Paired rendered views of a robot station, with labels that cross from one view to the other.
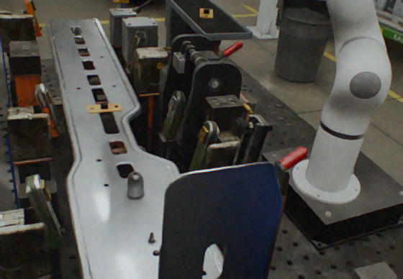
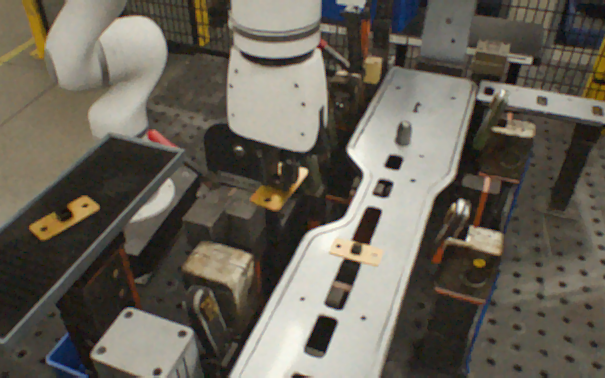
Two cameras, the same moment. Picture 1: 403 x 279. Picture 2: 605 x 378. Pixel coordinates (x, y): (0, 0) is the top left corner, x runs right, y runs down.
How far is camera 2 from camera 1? 1.61 m
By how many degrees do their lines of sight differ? 98
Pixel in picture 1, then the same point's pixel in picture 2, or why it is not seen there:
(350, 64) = (155, 33)
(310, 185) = (159, 195)
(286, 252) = not seen: hidden behind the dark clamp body
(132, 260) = (436, 106)
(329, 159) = not seen: hidden behind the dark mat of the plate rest
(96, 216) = (444, 137)
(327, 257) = (204, 191)
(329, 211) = (179, 176)
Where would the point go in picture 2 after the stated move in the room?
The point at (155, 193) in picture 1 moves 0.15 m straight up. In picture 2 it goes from (385, 135) to (393, 70)
